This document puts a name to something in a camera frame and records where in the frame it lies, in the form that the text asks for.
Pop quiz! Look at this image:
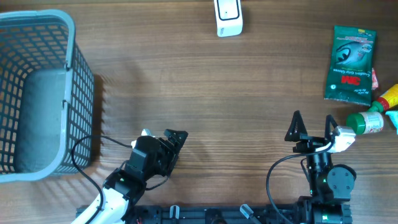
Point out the red white small packet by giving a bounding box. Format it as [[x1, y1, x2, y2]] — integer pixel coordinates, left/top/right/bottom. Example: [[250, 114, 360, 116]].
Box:
[[371, 68, 379, 90]]

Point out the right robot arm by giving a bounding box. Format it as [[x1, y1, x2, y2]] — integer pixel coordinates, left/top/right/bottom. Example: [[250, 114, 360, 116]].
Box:
[[285, 111, 356, 224]]

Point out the white barcode scanner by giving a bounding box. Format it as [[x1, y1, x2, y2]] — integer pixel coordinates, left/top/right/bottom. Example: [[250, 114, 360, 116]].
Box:
[[213, 0, 243, 37]]

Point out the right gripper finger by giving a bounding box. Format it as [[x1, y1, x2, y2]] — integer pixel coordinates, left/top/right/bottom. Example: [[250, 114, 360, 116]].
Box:
[[325, 114, 338, 140], [284, 110, 308, 142]]

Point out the black right camera cable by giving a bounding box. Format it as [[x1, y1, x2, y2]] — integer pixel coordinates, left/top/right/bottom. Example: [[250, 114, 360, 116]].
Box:
[[266, 146, 330, 224]]

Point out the mint wet wipes pack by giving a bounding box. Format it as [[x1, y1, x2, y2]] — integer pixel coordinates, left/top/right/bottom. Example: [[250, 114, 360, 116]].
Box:
[[386, 111, 398, 134]]

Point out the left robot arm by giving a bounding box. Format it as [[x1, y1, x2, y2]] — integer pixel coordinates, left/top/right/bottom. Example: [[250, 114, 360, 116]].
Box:
[[71, 129, 188, 223]]

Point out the black left camera cable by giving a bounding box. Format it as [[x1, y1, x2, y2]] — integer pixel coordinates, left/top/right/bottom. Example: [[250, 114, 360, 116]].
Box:
[[70, 134, 133, 224]]

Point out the grey plastic shopping basket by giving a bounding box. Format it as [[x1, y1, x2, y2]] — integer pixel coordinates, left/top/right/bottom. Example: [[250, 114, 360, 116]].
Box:
[[1, 9, 95, 183]]

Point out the green 3M gloves package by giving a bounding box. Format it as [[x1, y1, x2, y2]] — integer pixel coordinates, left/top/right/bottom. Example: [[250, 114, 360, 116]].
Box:
[[324, 26, 377, 106]]

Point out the black camera cable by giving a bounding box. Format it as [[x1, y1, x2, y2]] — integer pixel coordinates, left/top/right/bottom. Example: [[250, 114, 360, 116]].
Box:
[[266, 146, 330, 224], [70, 134, 133, 224]]

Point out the green lid seasoning jar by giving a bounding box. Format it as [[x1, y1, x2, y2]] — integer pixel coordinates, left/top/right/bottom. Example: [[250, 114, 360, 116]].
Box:
[[346, 112, 384, 134]]

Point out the red chili sauce bottle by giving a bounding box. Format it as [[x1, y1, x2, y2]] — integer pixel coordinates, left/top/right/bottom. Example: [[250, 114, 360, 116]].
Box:
[[368, 84, 398, 113]]

